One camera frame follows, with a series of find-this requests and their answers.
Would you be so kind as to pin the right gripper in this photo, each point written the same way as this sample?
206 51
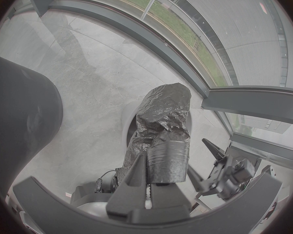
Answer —
213 181

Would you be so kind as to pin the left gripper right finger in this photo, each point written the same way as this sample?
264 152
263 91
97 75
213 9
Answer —
166 196

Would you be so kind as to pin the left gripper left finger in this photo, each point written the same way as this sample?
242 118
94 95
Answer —
131 191

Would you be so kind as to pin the black plastic bag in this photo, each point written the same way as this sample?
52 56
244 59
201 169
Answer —
161 106

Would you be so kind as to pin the white trash bin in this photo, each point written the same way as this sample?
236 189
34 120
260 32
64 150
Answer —
127 122

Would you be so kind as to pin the dark grey round chair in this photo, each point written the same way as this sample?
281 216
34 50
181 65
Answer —
19 118

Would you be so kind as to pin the window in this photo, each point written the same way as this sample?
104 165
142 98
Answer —
210 21

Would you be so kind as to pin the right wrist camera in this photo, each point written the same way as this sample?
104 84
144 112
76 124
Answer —
243 168

